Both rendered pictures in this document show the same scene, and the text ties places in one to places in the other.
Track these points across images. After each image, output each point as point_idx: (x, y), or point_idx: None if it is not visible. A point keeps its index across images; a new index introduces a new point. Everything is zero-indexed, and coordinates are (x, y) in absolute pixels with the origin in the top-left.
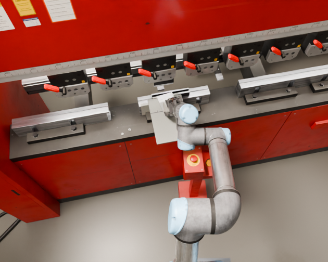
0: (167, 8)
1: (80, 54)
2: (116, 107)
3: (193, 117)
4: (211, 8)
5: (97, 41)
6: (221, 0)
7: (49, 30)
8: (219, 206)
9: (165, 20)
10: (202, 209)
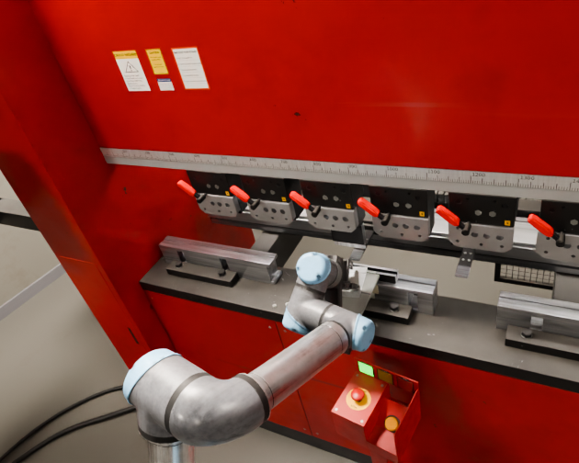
0: (321, 93)
1: (220, 146)
2: (294, 271)
3: (312, 272)
4: (391, 105)
5: (236, 129)
6: (405, 93)
7: (183, 100)
8: (198, 384)
9: (322, 114)
10: (173, 374)
